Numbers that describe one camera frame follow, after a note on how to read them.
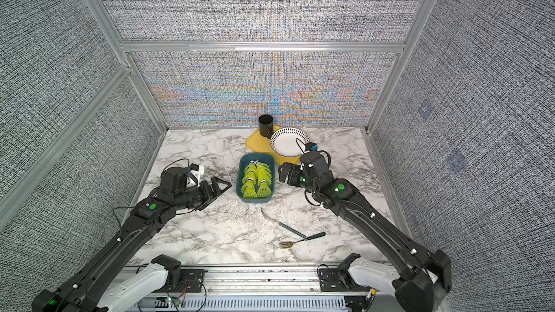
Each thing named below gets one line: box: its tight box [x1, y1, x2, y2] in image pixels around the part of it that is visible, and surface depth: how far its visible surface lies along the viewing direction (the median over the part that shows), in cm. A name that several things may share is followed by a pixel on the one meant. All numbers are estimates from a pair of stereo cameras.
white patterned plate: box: [270, 127, 311, 158], surface depth 115 cm
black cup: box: [258, 114, 274, 139], surface depth 116 cm
